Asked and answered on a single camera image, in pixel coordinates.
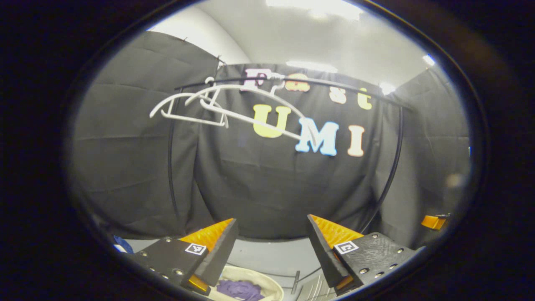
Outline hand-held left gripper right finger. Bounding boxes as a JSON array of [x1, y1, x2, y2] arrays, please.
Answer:
[[306, 214, 418, 296]]

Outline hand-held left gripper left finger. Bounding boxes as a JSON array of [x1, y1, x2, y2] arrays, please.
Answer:
[[127, 217, 239, 296]]

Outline purple knit cardigan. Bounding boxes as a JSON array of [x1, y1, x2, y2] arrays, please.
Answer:
[[216, 279, 265, 301]]

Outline beige laundry hamper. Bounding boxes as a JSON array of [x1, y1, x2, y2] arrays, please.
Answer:
[[207, 265, 285, 301]]

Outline black clothes rack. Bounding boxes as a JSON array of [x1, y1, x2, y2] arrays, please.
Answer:
[[167, 76, 414, 299]]

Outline white clothes hanger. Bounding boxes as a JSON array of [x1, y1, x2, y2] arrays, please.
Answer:
[[149, 77, 230, 129], [184, 71, 317, 143]]

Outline black backdrop cloth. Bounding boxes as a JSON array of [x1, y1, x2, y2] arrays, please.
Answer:
[[69, 31, 471, 247]]

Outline blue cloth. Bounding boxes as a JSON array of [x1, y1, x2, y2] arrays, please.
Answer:
[[112, 235, 135, 255]]

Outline large ceiling light panel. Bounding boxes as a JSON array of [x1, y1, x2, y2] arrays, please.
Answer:
[[265, 0, 364, 21]]

